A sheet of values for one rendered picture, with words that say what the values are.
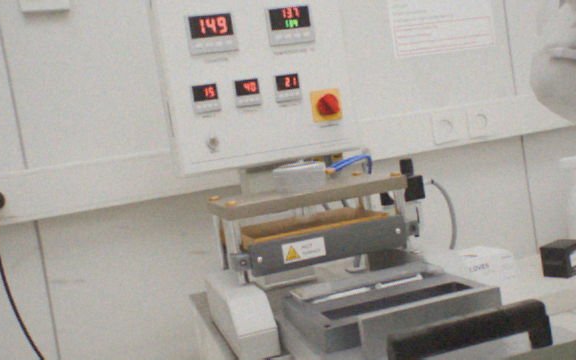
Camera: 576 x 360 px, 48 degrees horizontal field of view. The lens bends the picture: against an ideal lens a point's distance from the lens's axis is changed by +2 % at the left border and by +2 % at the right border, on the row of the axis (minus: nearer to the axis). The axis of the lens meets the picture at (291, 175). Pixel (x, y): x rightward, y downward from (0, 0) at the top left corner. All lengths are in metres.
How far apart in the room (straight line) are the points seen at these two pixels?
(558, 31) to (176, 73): 0.68
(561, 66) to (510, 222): 1.25
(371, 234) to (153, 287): 0.63
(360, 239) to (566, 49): 0.47
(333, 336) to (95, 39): 0.93
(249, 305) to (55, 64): 0.76
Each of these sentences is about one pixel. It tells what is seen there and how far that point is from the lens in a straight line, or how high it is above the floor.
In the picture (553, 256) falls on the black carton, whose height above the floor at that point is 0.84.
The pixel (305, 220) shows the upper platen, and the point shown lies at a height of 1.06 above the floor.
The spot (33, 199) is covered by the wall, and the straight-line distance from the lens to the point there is 1.33.
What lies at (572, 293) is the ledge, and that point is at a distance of 1.47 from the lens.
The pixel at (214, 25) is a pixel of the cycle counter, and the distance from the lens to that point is 1.10.
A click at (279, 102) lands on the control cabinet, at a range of 1.10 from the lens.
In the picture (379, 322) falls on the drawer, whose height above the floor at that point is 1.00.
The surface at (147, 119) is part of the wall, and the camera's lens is 1.39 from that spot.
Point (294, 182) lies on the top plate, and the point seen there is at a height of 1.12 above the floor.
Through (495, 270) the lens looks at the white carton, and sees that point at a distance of 1.49.
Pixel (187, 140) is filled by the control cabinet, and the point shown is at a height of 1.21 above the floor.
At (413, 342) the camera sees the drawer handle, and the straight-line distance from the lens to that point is 0.56.
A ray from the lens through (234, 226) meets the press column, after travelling 0.87.
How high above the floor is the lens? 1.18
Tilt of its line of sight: 3 degrees down
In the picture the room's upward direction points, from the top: 9 degrees counter-clockwise
